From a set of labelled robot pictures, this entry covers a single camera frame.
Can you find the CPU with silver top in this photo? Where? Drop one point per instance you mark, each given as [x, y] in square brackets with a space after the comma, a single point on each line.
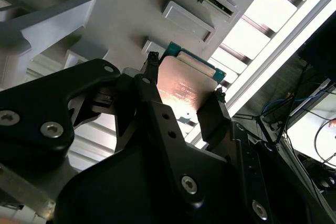
[183, 87]

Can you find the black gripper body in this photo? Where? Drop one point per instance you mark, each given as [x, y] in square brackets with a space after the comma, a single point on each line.
[126, 190]

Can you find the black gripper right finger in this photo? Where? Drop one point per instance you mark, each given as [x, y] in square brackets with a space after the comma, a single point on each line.
[215, 124]

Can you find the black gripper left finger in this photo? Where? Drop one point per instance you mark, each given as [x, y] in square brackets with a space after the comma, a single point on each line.
[39, 111]

